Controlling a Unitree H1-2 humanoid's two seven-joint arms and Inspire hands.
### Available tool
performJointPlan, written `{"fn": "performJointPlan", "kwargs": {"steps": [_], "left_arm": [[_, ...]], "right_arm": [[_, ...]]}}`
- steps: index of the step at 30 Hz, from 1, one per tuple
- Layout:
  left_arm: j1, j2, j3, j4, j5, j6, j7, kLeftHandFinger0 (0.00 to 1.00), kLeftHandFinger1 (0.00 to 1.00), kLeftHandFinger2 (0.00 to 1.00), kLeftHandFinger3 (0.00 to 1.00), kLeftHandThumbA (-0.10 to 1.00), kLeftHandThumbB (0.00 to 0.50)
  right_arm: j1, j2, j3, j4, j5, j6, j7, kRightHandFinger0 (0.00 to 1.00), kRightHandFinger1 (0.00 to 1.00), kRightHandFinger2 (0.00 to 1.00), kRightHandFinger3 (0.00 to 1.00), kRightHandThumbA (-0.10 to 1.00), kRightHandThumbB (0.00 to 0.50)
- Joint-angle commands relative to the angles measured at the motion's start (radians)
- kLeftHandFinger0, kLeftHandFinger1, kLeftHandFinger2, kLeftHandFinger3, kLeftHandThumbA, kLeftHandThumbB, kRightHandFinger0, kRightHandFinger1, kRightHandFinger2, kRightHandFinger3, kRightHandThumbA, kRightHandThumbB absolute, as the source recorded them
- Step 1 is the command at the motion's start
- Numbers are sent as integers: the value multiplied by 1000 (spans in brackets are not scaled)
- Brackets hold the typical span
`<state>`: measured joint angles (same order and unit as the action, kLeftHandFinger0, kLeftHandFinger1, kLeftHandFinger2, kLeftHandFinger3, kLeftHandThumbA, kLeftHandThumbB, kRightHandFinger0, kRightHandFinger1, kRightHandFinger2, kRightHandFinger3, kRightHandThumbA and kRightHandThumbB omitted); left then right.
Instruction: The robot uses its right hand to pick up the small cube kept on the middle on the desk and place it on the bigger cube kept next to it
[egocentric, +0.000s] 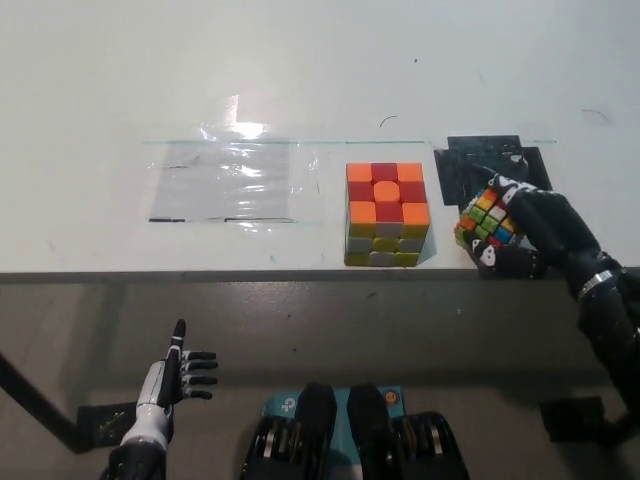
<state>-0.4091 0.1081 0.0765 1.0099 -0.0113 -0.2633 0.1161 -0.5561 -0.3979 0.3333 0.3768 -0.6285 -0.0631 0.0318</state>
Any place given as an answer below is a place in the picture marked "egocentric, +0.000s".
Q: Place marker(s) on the small multicolour studded puzzle cube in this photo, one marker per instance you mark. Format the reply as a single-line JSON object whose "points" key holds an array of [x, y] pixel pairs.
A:
{"points": [[487, 215]]}

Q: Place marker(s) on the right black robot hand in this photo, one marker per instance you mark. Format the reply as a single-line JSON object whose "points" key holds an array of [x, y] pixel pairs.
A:
{"points": [[545, 225]]}

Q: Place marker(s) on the large orange red puzzle cube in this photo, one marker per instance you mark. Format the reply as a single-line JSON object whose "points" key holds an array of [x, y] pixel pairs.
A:
{"points": [[385, 215]]}

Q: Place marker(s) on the clear plastic sheet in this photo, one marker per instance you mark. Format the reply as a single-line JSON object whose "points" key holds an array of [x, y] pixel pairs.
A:
{"points": [[220, 182]]}

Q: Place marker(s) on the black tape patch on desk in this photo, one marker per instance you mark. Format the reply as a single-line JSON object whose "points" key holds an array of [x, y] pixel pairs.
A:
{"points": [[460, 165]]}

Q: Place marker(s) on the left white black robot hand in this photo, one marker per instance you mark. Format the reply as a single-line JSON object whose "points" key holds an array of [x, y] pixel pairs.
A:
{"points": [[155, 395]]}

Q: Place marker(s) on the black diagonal table leg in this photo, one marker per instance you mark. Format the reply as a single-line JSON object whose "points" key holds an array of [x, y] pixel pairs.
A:
{"points": [[40, 407], [622, 430]]}

